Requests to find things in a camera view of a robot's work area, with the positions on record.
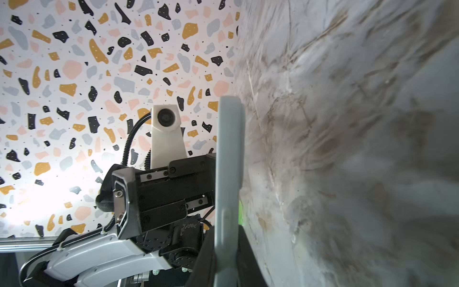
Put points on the phone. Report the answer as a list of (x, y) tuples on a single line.
[(229, 176)]

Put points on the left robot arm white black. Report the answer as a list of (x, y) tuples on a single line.
[(98, 258)]

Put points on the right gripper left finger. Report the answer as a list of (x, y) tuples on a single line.
[(205, 268)]

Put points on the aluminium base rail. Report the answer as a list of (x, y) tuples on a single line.
[(25, 244)]

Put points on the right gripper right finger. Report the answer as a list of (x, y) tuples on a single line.
[(249, 273)]

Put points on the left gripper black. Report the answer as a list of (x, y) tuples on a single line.
[(148, 200)]

